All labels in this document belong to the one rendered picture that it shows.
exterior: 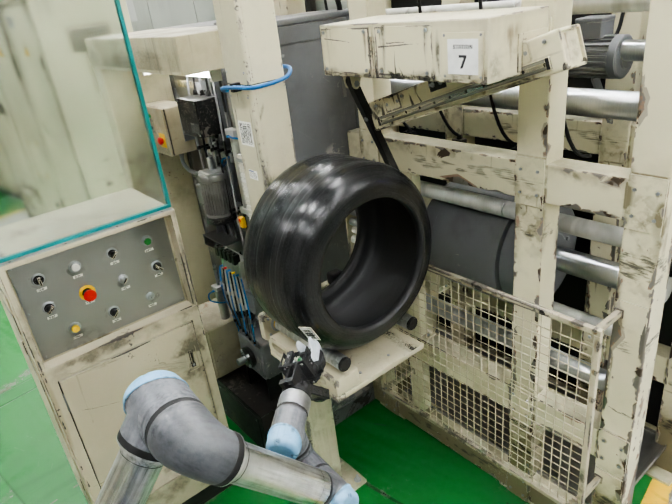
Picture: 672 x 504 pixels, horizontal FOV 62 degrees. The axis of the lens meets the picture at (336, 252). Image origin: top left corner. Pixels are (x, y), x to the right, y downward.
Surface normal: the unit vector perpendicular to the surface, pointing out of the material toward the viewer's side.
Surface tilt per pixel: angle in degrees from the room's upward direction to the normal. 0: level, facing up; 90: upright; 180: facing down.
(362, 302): 22
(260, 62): 90
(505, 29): 90
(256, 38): 90
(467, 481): 0
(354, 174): 43
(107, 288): 90
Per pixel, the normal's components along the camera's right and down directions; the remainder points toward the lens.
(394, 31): -0.77, 0.35
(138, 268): 0.63, 0.27
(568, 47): 0.57, -0.03
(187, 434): 0.22, -0.39
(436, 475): -0.11, -0.90
